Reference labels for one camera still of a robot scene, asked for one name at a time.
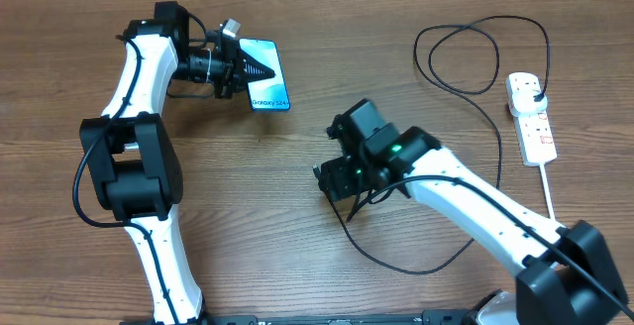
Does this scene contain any blue Galaxy smartphone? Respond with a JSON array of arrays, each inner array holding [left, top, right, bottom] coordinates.
[[240, 39, 291, 112]]

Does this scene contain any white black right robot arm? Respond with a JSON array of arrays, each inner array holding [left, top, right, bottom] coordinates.
[[314, 99, 633, 324]]

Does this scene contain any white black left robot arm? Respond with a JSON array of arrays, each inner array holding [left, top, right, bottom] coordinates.
[[72, 1, 290, 324]]

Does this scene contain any white charger plug adapter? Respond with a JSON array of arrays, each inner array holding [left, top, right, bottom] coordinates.
[[509, 90, 548, 118]]

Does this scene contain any white power strip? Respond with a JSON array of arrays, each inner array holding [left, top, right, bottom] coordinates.
[[505, 72, 558, 166]]

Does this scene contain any white power strip cord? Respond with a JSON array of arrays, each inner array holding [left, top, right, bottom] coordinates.
[[538, 162, 557, 221]]

